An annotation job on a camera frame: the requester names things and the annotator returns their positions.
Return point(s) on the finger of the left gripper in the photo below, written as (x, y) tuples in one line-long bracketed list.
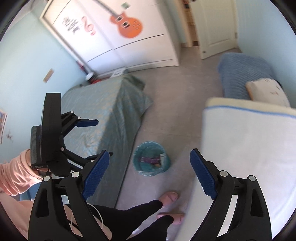
[(83, 161), (86, 123)]

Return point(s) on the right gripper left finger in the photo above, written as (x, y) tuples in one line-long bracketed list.
[(48, 220)]

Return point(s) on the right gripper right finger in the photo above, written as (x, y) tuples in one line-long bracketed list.
[(250, 219)]

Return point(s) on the pink sleeve left forearm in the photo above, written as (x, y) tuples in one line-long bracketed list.
[(17, 176)]

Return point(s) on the teal woven trash basket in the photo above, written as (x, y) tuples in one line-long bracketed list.
[(150, 149)]

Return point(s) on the left hand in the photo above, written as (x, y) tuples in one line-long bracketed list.
[(41, 168)]

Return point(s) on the green quilted bed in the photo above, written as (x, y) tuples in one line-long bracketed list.
[(118, 104)]

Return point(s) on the purple wrapper in basket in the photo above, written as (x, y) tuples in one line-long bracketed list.
[(150, 160)]

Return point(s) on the black trouser leg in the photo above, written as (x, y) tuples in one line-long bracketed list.
[(122, 223)]

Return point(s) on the pink slipper left foot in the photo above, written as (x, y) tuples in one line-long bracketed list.
[(168, 198)]

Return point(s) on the white mattress with blue piping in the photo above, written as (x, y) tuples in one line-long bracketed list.
[(246, 138)]

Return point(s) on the white wardrobe with guitar sticker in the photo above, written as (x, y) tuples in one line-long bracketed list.
[(104, 36)]

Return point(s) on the cream pillow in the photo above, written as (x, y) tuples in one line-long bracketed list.
[(268, 91)]

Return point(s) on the blue quilted bed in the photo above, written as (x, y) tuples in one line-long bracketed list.
[(236, 69)]

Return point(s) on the white room door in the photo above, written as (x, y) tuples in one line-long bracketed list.
[(215, 22)]

